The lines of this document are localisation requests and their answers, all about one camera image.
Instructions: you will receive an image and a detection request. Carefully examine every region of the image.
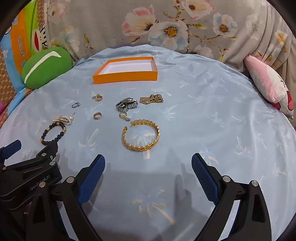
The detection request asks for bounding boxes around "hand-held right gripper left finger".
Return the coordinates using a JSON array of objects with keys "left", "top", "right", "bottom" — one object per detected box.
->
[{"left": 26, "top": 153, "right": 106, "bottom": 241}]

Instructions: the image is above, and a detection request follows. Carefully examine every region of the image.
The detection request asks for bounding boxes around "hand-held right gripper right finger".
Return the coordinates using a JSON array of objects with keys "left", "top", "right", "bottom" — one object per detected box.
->
[{"left": 191, "top": 152, "right": 273, "bottom": 241}]

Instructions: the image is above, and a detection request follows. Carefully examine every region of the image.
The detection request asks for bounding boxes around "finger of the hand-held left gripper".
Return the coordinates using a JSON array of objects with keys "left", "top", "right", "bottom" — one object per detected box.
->
[
  {"left": 0, "top": 139, "right": 22, "bottom": 163},
  {"left": 23, "top": 141, "right": 59, "bottom": 172}
]

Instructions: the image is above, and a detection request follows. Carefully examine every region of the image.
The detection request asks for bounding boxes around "black bead bracelet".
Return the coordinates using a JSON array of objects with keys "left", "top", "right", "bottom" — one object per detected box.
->
[{"left": 41, "top": 123, "right": 67, "bottom": 146}]

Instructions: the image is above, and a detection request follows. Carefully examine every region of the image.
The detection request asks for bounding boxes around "pearl bracelet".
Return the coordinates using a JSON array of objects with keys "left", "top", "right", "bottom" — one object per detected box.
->
[{"left": 52, "top": 112, "right": 76, "bottom": 126}]

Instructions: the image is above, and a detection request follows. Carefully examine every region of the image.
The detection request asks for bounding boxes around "gold chain bracelet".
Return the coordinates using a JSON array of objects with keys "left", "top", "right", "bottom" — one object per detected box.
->
[{"left": 122, "top": 120, "right": 161, "bottom": 152}]

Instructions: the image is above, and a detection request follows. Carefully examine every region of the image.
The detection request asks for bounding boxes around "silver clip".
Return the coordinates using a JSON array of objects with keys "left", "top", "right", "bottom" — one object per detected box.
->
[{"left": 116, "top": 98, "right": 139, "bottom": 112}]

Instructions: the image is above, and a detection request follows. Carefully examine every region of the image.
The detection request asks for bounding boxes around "gold link watch band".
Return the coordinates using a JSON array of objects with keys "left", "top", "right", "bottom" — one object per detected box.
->
[{"left": 140, "top": 94, "right": 164, "bottom": 105}]

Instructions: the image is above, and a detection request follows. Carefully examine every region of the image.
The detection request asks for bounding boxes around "orange shallow box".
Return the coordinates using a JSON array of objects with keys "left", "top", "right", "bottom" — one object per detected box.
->
[{"left": 93, "top": 56, "right": 159, "bottom": 85}]

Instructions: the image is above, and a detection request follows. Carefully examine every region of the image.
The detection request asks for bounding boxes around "light blue palm-print sheet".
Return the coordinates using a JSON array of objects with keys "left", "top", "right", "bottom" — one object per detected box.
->
[{"left": 0, "top": 44, "right": 296, "bottom": 241}]

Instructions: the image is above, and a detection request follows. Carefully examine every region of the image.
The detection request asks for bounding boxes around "brown patterned cloth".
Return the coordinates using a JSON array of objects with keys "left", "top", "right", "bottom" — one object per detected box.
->
[{"left": 0, "top": 50, "right": 20, "bottom": 109}]

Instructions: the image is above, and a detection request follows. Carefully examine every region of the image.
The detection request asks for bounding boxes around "green plush pillow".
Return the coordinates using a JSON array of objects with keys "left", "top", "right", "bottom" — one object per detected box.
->
[{"left": 21, "top": 46, "right": 73, "bottom": 89}]

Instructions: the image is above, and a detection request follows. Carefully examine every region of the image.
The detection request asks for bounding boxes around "cartoon printed pillow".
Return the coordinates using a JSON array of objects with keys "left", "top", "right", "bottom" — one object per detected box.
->
[{"left": 0, "top": 0, "right": 55, "bottom": 93}]

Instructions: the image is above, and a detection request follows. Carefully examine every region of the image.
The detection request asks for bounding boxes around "pink printed pillow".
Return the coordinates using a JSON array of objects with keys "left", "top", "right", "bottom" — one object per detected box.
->
[{"left": 245, "top": 55, "right": 296, "bottom": 120}]

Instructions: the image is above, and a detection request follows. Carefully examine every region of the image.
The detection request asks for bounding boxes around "grey floral blanket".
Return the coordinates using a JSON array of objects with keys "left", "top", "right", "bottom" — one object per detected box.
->
[{"left": 43, "top": 0, "right": 294, "bottom": 73}]

